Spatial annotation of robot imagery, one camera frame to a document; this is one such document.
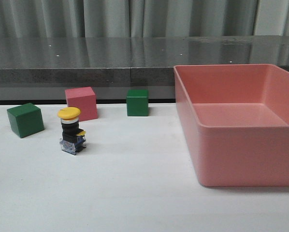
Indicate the yellow push button switch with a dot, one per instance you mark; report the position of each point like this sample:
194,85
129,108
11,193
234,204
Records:
73,138

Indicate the right green wooden cube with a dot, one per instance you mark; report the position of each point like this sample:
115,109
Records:
137,102

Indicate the green wooden cube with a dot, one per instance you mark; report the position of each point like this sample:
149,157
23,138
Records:
137,102
25,120

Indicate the pink wooden cube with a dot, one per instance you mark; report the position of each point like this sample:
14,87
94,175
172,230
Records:
83,98

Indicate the pink plastic bin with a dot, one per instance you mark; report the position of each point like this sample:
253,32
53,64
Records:
235,120

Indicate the left green wooden cube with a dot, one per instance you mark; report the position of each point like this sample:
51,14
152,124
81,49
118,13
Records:
25,120

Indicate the dark glossy counter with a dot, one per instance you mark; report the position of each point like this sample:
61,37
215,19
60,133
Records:
39,70

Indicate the grey curtain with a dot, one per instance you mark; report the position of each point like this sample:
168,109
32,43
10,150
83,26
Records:
142,18

